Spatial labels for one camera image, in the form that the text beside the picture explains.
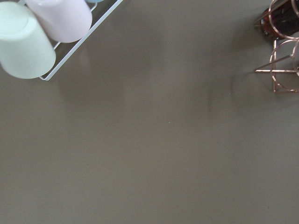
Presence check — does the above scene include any copper wire bottle basket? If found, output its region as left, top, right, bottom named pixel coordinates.
left=254, top=0, right=299, bottom=94

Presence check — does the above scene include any white cup rack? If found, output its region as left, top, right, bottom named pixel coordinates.
left=39, top=0, right=123, bottom=81

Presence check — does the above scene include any pink cup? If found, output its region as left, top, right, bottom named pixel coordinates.
left=25, top=0, right=93, bottom=43

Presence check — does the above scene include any white cup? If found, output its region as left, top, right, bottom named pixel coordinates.
left=0, top=1, right=56, bottom=79

